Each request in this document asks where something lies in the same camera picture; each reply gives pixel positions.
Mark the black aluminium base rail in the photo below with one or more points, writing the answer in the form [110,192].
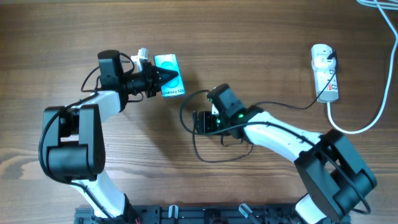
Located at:
[155,214]

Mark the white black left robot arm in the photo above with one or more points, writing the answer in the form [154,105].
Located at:
[71,148]

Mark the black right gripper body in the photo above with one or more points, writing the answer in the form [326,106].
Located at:
[209,122]

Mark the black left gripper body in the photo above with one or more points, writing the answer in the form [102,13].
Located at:
[150,83]

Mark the blue screen smartphone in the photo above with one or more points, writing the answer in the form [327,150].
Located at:
[175,87]

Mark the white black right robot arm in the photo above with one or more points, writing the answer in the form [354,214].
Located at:
[335,176]

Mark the white power strip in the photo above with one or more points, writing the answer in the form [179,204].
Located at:
[324,64]

